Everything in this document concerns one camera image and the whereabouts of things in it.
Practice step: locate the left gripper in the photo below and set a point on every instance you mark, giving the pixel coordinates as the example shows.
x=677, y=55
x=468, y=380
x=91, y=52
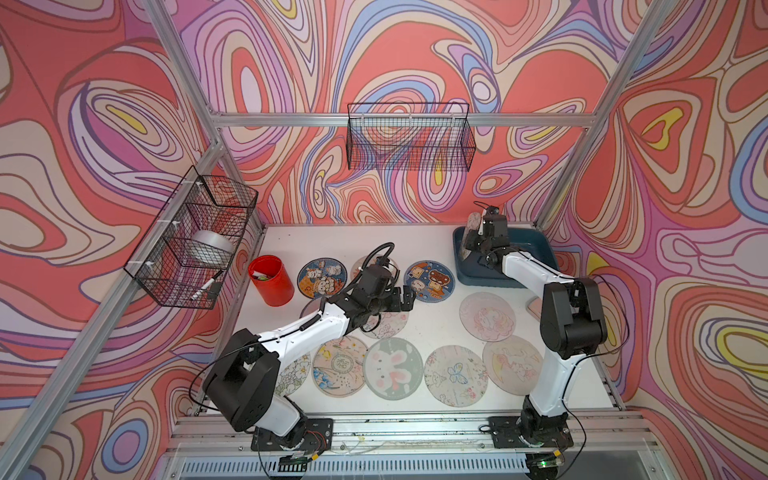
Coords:
x=408, y=302

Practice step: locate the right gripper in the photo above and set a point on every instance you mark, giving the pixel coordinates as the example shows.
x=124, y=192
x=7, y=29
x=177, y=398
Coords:
x=470, y=240

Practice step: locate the pink line flowers coaster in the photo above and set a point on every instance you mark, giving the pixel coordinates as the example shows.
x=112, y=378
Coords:
x=385, y=325

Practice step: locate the pink unicorn coaster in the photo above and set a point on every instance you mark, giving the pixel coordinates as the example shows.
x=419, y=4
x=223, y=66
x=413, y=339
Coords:
x=487, y=317

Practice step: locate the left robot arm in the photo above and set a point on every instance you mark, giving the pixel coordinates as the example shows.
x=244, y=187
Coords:
x=242, y=382

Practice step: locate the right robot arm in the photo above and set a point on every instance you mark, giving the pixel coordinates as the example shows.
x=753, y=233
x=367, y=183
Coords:
x=572, y=322

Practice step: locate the pink checkered bunny coaster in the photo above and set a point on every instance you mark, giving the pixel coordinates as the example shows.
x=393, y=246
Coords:
x=387, y=262

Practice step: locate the dark blue cartoon animals coaster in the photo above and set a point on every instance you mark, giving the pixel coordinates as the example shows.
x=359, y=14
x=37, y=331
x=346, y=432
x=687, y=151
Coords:
x=321, y=277

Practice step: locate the blue denim bear coaster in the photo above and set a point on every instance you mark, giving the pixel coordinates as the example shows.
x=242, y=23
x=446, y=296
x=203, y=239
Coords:
x=431, y=281

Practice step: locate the purple good luck bunny coaster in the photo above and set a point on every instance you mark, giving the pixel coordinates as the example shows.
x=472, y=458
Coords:
x=313, y=310

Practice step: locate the green number three bunny coaster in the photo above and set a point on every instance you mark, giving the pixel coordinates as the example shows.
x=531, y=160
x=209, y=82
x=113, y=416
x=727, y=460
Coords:
x=393, y=369

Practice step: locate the pink rectangular pad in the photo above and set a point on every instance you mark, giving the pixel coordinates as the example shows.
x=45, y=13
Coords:
x=534, y=307

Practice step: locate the peach floral wreath coaster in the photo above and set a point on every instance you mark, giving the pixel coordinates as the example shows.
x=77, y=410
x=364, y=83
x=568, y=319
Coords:
x=338, y=367

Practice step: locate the red plastic cup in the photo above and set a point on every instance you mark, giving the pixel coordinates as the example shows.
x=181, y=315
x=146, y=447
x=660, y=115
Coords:
x=270, y=277

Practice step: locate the white butterfly doodle coaster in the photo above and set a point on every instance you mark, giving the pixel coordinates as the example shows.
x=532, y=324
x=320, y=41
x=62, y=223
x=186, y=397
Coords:
x=456, y=376

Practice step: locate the white green flowers coaster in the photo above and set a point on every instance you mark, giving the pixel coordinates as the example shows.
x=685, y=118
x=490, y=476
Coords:
x=293, y=376

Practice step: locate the pink cartoon girl coaster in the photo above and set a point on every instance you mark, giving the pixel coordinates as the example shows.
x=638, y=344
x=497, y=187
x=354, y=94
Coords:
x=513, y=364

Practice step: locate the white marker pen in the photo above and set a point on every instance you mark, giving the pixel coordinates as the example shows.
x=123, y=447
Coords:
x=209, y=292

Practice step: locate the silver tape roll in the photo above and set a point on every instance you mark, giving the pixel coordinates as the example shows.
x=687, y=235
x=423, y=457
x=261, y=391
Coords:
x=210, y=249

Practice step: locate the back black wire basket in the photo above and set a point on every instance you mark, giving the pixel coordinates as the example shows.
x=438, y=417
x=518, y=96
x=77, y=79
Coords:
x=410, y=136

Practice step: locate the black wire basket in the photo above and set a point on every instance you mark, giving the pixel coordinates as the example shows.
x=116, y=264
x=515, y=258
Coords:
x=410, y=136
x=183, y=260

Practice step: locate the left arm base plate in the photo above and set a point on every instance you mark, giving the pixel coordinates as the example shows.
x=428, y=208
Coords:
x=312, y=435

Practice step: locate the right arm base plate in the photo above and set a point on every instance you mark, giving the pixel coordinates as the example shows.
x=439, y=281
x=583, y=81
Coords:
x=530, y=431

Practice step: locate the left black wire basket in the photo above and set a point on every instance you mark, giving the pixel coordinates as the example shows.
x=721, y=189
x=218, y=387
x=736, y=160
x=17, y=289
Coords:
x=183, y=260

